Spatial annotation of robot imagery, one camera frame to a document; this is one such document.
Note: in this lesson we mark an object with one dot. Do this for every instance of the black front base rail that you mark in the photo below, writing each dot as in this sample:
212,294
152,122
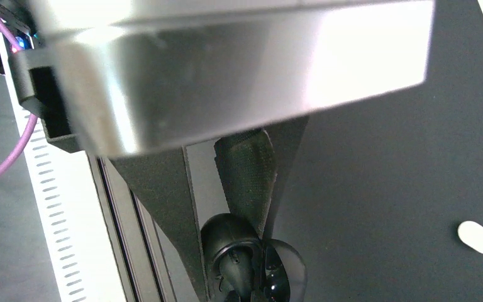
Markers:
134,237

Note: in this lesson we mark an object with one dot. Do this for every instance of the black earbud charging case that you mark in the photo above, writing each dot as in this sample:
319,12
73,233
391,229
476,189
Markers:
240,266

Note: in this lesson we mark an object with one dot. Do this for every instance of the white earbud charging case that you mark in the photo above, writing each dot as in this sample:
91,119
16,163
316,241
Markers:
471,234

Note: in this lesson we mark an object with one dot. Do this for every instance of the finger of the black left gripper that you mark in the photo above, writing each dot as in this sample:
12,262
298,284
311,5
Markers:
162,183
246,165

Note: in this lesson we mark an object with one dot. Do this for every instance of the light blue cable duct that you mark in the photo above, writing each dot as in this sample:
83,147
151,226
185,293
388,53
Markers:
73,259

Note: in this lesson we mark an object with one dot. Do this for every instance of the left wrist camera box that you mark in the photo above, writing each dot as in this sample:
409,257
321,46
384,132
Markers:
137,77

